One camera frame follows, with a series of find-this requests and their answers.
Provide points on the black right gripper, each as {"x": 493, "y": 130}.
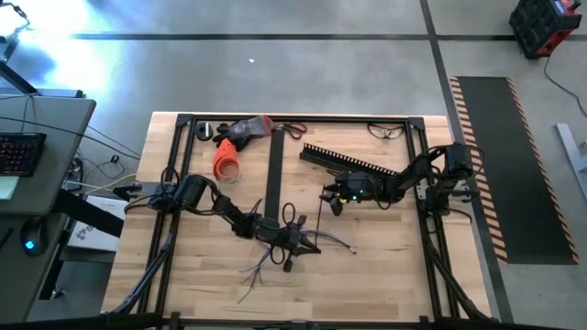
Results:
{"x": 357, "y": 185}

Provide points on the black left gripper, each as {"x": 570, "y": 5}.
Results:
{"x": 280, "y": 236}

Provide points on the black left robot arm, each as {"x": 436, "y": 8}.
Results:
{"x": 188, "y": 192}

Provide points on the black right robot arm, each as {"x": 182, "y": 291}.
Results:
{"x": 454, "y": 160}

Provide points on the clear safety glasses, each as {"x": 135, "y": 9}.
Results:
{"x": 390, "y": 133}

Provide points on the grey metal mounting plate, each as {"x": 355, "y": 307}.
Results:
{"x": 422, "y": 190}

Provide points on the grey and red work glove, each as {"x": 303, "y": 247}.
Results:
{"x": 247, "y": 128}

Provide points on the orange tape dispenser roll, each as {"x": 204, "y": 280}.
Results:
{"x": 224, "y": 160}

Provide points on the black orange-striped floor mat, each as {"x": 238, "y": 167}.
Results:
{"x": 513, "y": 169}

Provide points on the small black floor plug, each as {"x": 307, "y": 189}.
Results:
{"x": 114, "y": 159}

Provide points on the white printed cardboard box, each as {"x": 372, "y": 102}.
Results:
{"x": 91, "y": 236}

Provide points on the black desk base beam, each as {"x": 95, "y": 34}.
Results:
{"x": 87, "y": 212}

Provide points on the grey metal profile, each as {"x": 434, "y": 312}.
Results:
{"x": 572, "y": 151}

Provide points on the grey desk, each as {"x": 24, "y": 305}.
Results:
{"x": 59, "y": 156}

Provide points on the black computer mouse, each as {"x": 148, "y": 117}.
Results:
{"x": 34, "y": 231}

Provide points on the black and red toolbox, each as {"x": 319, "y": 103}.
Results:
{"x": 536, "y": 23}

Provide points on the black keyboard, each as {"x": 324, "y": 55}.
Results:
{"x": 20, "y": 153}

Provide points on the black pen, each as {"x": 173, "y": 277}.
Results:
{"x": 4, "y": 239}

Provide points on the green sticky note pad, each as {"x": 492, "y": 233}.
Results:
{"x": 8, "y": 188}

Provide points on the black tripod stand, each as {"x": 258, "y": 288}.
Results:
{"x": 18, "y": 78}

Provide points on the flat black duct cover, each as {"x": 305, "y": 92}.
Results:
{"x": 275, "y": 169}

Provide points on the black aluminium table frame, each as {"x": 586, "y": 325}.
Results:
{"x": 330, "y": 119}

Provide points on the black base mounting bracket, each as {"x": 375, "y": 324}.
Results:
{"x": 128, "y": 190}

